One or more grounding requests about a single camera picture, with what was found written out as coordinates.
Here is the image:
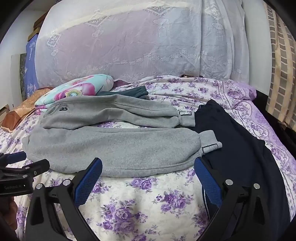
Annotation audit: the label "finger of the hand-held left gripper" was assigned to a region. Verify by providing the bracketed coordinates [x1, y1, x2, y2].
[0, 151, 27, 165]
[0, 159, 50, 179]

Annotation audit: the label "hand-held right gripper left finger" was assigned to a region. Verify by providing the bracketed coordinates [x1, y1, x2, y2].
[24, 157, 103, 241]

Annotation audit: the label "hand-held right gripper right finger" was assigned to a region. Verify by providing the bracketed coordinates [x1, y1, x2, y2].
[194, 157, 272, 241]

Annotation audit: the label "grey sweat pants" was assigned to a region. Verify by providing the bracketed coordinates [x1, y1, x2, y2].
[22, 94, 223, 178]

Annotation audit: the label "dark navy pants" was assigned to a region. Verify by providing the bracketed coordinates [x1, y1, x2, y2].
[194, 99, 291, 241]

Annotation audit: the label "orange-brown pillow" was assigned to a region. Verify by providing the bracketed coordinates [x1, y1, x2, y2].
[1, 87, 55, 133]

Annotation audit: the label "purple floral bed sheet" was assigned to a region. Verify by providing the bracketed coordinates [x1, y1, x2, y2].
[0, 75, 291, 241]

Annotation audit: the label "marbled grey panel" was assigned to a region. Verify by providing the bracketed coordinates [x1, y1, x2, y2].
[19, 53, 27, 103]

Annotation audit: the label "folded floral blanket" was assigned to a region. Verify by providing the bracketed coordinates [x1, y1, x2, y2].
[35, 74, 114, 110]

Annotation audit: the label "blue printed box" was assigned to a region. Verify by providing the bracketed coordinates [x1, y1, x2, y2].
[24, 35, 40, 93]

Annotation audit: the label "folded dark green garment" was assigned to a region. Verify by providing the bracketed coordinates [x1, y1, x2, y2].
[97, 86, 149, 100]

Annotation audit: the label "dark maroon cloth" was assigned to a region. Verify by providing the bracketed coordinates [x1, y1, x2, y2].
[113, 79, 130, 89]

